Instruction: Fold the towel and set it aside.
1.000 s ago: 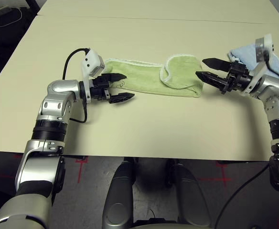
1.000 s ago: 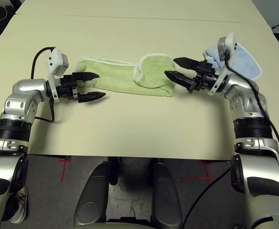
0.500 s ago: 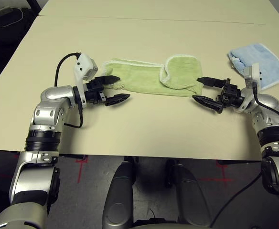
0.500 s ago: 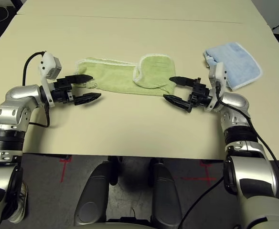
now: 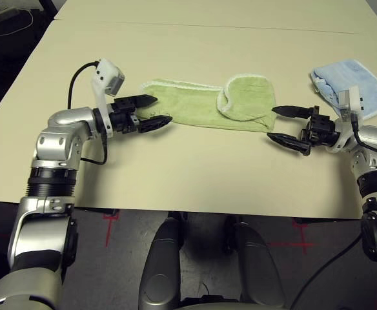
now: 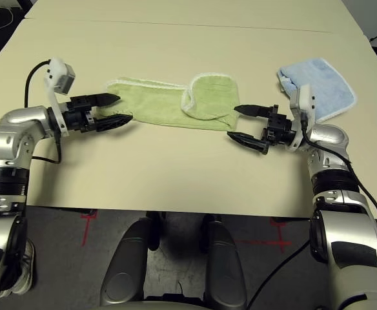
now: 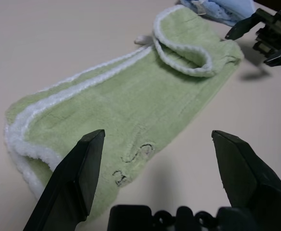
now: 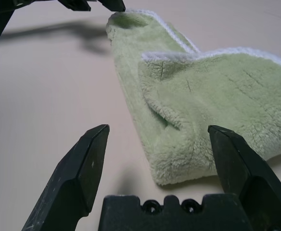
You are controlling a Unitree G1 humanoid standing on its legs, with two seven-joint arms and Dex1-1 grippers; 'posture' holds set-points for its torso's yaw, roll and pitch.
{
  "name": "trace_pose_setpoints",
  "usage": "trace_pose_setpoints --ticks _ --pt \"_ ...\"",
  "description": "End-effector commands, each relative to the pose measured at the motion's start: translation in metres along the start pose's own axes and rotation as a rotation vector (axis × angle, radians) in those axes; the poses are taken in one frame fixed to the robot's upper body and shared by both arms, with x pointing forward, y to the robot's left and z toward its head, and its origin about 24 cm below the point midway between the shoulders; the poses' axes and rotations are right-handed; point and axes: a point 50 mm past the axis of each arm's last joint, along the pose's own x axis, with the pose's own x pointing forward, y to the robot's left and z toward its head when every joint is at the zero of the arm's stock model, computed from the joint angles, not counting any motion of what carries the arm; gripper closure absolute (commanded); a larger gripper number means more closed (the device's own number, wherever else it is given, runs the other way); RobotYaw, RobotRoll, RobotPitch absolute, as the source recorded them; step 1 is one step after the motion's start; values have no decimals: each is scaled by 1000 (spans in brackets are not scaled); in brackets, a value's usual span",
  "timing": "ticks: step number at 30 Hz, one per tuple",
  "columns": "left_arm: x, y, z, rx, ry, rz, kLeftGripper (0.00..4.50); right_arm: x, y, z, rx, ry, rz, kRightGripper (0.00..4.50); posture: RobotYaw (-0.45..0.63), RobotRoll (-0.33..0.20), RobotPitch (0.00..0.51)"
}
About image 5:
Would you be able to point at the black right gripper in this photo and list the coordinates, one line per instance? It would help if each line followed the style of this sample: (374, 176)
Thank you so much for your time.
(322, 129)

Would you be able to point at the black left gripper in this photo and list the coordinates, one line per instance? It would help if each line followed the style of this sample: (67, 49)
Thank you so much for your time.
(124, 116)

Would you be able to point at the green towel with white edge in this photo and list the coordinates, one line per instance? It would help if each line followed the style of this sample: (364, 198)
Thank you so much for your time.
(195, 103)

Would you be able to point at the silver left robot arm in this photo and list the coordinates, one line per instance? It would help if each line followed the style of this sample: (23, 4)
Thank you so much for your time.
(40, 232)

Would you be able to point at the folded light blue towel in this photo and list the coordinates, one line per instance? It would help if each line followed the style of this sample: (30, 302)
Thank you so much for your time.
(362, 84)

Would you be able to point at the black chair base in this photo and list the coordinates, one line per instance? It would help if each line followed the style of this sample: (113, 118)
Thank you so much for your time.
(48, 8)

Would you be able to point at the grey left robot leg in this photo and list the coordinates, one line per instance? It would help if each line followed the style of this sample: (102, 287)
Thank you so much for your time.
(161, 258)

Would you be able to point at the white power adapter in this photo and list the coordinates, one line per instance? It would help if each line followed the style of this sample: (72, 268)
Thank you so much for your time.
(1, 14)

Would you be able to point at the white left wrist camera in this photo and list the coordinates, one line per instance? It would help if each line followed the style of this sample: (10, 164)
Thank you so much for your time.
(106, 72)

